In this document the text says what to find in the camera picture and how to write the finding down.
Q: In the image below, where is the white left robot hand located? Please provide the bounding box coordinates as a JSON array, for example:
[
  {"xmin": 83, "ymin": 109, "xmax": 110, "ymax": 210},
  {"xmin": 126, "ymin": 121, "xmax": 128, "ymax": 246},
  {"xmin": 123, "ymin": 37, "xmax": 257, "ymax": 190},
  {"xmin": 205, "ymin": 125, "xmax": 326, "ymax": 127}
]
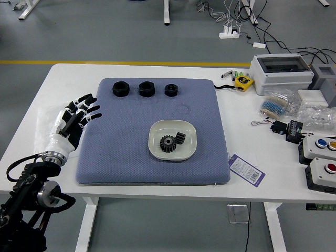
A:
[{"xmin": 45, "ymin": 93, "xmax": 103, "ymax": 155}]

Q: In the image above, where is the big black gear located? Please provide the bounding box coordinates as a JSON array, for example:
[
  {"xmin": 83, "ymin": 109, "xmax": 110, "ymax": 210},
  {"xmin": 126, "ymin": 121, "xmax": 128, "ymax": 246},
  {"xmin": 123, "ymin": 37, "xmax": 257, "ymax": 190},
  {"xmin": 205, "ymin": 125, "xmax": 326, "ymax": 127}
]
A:
[{"xmin": 159, "ymin": 134, "xmax": 177, "ymax": 153}]

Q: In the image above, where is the big black hex nut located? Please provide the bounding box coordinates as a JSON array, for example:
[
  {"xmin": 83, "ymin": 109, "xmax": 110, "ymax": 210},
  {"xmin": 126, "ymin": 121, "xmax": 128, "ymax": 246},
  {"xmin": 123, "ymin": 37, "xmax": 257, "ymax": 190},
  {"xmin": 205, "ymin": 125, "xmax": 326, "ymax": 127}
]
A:
[
  {"xmin": 138, "ymin": 81, "xmax": 156, "ymax": 98},
  {"xmin": 112, "ymin": 81, "xmax": 130, "ymax": 98}
]

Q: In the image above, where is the small black round nut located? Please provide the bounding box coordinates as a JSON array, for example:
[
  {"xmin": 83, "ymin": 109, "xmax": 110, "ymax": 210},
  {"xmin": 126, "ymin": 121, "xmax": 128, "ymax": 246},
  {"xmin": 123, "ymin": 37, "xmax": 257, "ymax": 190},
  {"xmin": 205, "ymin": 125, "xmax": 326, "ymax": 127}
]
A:
[{"xmin": 164, "ymin": 83, "xmax": 179, "ymax": 98}]

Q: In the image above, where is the blue yellow button box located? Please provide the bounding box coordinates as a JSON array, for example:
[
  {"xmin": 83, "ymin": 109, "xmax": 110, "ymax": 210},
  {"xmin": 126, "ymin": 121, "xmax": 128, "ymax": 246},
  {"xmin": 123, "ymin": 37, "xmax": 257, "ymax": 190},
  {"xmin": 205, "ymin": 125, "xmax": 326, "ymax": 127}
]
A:
[{"xmin": 298, "ymin": 135, "xmax": 336, "ymax": 165}]

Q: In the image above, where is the red button box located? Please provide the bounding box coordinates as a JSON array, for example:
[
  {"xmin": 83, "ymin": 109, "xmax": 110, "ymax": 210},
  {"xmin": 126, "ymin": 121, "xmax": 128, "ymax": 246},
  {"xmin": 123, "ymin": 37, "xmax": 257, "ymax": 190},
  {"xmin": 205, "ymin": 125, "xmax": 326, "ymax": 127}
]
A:
[{"xmin": 304, "ymin": 156, "xmax": 336, "ymax": 195}]

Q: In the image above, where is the blue-grey cushion mat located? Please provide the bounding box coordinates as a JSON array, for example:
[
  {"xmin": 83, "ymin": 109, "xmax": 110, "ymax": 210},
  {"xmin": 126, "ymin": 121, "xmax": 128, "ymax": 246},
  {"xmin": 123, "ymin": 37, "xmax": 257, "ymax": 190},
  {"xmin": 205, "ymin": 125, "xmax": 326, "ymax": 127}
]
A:
[{"xmin": 75, "ymin": 77, "xmax": 231, "ymax": 186}]

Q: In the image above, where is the white table leg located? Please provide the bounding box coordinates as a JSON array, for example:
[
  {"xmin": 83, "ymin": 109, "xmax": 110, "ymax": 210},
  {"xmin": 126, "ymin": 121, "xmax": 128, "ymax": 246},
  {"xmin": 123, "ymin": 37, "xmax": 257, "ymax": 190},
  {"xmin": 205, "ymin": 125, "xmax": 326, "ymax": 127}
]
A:
[
  {"xmin": 264, "ymin": 202, "xmax": 287, "ymax": 252},
  {"xmin": 75, "ymin": 196, "xmax": 100, "ymax": 252}
]

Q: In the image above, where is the white square dish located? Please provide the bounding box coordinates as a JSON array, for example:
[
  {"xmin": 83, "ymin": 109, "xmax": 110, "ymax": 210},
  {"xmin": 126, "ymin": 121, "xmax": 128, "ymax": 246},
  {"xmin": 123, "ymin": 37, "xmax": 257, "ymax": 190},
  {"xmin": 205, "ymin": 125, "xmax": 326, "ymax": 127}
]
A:
[{"xmin": 149, "ymin": 118, "xmax": 198, "ymax": 160}]

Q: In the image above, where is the purple paper tag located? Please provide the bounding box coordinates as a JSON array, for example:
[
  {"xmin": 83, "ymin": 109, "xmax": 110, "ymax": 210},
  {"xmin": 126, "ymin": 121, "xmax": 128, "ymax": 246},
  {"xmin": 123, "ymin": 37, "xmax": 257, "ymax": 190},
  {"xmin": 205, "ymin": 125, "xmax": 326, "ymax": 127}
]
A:
[{"xmin": 228, "ymin": 153, "xmax": 266, "ymax": 188}]

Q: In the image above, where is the silver floor plate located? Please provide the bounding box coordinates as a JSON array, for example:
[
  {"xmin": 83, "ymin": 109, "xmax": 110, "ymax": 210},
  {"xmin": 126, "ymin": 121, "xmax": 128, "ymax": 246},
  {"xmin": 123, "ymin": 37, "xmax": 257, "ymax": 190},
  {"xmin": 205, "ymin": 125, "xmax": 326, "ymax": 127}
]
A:
[{"xmin": 227, "ymin": 204, "xmax": 250, "ymax": 224}]

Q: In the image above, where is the white power strip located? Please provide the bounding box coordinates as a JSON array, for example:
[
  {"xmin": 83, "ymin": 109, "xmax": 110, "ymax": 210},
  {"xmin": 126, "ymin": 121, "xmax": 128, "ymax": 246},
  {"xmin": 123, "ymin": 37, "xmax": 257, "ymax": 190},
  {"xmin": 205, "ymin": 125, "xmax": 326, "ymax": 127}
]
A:
[{"xmin": 219, "ymin": 26, "xmax": 241, "ymax": 39}]

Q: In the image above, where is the bag of blue resistors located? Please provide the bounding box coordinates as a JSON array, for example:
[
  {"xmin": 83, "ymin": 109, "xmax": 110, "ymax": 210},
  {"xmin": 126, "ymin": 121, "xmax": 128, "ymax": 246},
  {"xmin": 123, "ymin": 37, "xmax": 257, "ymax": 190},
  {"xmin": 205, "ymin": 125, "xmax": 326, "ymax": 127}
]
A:
[{"xmin": 258, "ymin": 88, "xmax": 300, "ymax": 118}]

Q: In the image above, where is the small black servo module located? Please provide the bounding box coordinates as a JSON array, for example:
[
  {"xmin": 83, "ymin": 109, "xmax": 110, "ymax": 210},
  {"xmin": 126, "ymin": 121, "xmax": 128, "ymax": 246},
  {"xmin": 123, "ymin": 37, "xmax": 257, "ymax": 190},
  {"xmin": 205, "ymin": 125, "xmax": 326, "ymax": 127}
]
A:
[{"xmin": 270, "ymin": 121, "xmax": 288, "ymax": 135}]

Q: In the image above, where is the black electronic module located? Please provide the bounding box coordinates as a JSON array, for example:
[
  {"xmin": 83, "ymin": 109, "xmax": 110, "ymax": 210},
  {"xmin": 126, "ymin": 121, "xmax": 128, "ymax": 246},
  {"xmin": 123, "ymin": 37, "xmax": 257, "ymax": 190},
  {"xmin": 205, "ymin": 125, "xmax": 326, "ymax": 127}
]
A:
[{"xmin": 285, "ymin": 120, "xmax": 305, "ymax": 144}]

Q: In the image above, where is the white foam block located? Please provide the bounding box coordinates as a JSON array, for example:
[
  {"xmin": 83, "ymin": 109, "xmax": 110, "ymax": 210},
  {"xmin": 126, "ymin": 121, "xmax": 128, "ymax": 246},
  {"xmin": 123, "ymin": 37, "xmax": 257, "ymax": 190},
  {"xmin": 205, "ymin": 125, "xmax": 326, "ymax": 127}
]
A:
[{"xmin": 298, "ymin": 89, "xmax": 329, "ymax": 108}]

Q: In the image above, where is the clear plastic parts bag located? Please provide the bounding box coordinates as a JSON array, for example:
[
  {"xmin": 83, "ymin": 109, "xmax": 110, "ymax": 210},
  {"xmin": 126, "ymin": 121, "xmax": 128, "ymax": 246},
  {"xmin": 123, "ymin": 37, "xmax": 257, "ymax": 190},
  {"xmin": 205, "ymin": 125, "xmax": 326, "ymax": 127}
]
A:
[{"xmin": 298, "ymin": 101, "xmax": 336, "ymax": 131}]

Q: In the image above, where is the black green desk controller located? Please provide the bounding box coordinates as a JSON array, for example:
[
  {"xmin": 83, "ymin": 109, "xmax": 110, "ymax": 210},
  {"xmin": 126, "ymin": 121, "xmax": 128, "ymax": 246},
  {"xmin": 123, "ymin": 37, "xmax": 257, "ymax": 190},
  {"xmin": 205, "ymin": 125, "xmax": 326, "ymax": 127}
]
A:
[{"xmin": 306, "ymin": 203, "xmax": 336, "ymax": 211}]

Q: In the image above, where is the grey block with square hole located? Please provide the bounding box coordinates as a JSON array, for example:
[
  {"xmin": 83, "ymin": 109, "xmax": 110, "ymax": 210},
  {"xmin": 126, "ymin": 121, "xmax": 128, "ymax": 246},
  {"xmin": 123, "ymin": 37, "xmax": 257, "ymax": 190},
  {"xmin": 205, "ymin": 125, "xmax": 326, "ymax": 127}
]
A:
[{"xmin": 308, "ymin": 64, "xmax": 336, "ymax": 108}]

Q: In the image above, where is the yellow tape measure with strap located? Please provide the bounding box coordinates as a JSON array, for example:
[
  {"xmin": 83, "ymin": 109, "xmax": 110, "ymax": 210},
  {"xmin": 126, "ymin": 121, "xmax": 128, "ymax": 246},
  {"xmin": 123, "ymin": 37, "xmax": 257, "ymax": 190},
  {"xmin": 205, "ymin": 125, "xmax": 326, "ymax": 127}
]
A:
[{"xmin": 214, "ymin": 75, "xmax": 255, "ymax": 92}]

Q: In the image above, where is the thin white red wire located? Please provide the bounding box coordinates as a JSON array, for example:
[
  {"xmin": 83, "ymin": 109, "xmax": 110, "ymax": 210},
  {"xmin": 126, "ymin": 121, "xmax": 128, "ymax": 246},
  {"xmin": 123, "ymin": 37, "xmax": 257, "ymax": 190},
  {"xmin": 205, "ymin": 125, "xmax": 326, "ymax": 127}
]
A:
[{"xmin": 251, "ymin": 118, "xmax": 274, "ymax": 126}]

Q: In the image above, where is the thin black floor cable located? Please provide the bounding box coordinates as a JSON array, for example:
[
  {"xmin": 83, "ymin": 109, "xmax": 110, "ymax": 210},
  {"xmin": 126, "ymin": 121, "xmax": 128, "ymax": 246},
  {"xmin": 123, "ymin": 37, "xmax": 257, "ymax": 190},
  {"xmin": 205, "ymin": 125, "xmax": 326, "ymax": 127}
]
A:
[{"xmin": 245, "ymin": 202, "xmax": 251, "ymax": 252}]

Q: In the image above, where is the white floor cable bundle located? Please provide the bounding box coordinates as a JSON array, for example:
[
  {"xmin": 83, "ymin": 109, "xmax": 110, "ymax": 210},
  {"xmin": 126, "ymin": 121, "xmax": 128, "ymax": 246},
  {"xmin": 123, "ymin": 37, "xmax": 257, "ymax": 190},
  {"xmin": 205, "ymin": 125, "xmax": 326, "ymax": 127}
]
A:
[{"xmin": 215, "ymin": 0, "xmax": 244, "ymax": 29}]

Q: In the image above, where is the grey enclosure with clear lid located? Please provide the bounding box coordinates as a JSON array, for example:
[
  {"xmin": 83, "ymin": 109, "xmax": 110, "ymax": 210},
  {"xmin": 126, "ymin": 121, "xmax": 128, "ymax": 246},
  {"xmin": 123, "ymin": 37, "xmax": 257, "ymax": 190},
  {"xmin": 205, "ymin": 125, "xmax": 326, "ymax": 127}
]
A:
[{"xmin": 248, "ymin": 53, "xmax": 315, "ymax": 96}]

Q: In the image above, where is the black floor cable bundle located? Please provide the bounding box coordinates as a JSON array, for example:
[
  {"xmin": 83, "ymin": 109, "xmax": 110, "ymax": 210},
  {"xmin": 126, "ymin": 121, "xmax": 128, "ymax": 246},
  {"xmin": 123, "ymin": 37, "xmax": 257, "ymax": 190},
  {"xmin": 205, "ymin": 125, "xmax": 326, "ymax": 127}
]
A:
[{"xmin": 195, "ymin": 0, "xmax": 336, "ymax": 66}]

